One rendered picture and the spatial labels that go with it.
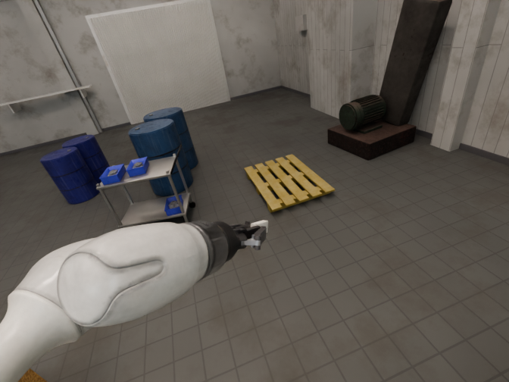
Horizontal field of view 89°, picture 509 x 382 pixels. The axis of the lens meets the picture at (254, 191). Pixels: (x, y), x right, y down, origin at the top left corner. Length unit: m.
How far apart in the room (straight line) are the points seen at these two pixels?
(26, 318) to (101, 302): 0.15
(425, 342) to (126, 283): 2.03
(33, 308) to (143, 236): 0.17
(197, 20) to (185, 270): 8.38
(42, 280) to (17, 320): 0.05
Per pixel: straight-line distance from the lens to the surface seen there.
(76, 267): 0.31
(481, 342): 2.30
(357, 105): 4.12
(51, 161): 4.61
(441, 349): 2.18
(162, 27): 8.52
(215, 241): 0.40
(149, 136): 3.58
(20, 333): 0.43
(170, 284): 0.32
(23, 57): 9.14
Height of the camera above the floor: 1.83
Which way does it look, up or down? 32 degrees down
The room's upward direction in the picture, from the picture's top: 11 degrees counter-clockwise
